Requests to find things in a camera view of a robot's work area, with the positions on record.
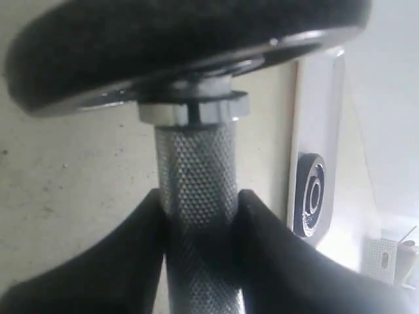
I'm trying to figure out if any chrome threaded dumbbell bar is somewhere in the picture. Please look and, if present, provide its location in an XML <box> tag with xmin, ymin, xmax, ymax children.
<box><xmin>138</xmin><ymin>73</ymin><xmax>249</xmax><ymax>313</ymax></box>

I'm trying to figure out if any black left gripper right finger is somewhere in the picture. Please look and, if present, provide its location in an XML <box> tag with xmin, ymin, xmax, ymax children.
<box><xmin>234</xmin><ymin>190</ymin><xmax>418</xmax><ymax>313</ymax></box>

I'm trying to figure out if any black weight plate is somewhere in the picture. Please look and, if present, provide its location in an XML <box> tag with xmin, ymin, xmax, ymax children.
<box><xmin>4</xmin><ymin>1</ymin><xmax>372</xmax><ymax>116</ymax></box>
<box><xmin>293</xmin><ymin>153</ymin><xmax>325</xmax><ymax>238</ymax></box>

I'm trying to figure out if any perforated white metal bracket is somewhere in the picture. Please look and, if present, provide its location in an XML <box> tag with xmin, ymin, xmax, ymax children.
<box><xmin>360</xmin><ymin>238</ymin><xmax>397</xmax><ymax>285</ymax></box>

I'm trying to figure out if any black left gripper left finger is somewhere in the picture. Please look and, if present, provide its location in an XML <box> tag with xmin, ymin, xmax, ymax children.
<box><xmin>1</xmin><ymin>189</ymin><xmax>166</xmax><ymax>313</ymax></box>

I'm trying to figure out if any white rectangular plastic tray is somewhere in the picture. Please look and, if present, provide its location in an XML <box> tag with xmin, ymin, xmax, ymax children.
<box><xmin>287</xmin><ymin>48</ymin><xmax>344</xmax><ymax>247</ymax></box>

